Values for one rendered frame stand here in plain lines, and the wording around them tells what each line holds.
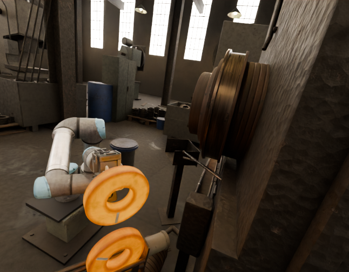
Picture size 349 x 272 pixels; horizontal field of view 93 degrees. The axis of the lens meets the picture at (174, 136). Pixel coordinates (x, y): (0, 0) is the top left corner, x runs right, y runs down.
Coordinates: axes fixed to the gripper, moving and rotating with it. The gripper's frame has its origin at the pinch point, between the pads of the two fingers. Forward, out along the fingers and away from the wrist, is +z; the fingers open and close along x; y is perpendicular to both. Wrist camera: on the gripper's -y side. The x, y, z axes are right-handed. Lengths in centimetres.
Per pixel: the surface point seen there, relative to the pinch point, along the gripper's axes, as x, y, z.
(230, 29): 242, 166, -147
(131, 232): 3.7, -14.6, -2.3
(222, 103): 31.3, 22.2, 5.9
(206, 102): 32.2, 23.0, -1.9
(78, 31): 115, 439, -953
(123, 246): 1.3, -17.6, -1.9
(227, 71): 34.4, 32.6, 5.1
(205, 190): 53, -22, -21
